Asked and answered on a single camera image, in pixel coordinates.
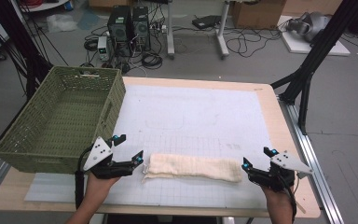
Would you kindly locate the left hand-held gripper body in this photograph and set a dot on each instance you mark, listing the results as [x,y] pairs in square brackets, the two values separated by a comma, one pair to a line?
[99,153]

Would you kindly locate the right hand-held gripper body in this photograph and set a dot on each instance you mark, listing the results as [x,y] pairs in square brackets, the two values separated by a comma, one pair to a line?
[287,165]

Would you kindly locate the cream white towel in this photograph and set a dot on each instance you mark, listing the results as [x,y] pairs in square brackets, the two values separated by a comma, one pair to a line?
[192,168]

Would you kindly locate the person's left hand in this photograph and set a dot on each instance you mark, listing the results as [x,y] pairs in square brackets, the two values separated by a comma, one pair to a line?
[101,186]

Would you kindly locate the person's right hand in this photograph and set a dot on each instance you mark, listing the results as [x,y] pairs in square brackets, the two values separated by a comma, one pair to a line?
[278,200]

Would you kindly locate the green woven plastic basket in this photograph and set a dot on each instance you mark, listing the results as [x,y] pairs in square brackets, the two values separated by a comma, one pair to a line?
[65,121]

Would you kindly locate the white grid mat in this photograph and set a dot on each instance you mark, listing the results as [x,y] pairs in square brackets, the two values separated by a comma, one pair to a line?
[192,118]

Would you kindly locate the grey bench power supply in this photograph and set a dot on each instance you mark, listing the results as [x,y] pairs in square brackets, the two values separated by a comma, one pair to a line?
[103,48]

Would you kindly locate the black computer tower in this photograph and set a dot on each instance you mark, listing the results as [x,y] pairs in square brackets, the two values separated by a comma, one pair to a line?
[119,31]
[141,28]

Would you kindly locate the white floor board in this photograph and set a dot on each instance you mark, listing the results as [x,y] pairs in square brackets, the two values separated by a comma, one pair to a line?
[298,46]

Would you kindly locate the white desk leg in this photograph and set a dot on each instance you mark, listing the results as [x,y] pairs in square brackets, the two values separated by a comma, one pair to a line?
[170,31]
[222,34]

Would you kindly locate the clear plastic bag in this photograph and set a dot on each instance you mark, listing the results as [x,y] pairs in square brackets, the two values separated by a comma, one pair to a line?
[60,23]

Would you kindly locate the grey rounded machine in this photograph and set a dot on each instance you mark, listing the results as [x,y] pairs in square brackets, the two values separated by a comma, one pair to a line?
[312,23]

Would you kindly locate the brown cardboard box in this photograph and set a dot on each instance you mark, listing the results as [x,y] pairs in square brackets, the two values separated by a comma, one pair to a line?
[258,14]

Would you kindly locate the flat black device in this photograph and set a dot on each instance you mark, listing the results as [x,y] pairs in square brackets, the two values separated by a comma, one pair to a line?
[205,21]

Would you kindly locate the aluminium rail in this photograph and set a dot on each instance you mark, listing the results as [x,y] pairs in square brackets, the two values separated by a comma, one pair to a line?
[313,155]

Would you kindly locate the black metal frame stand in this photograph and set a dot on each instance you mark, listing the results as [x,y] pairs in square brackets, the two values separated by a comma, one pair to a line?
[320,46]
[21,40]

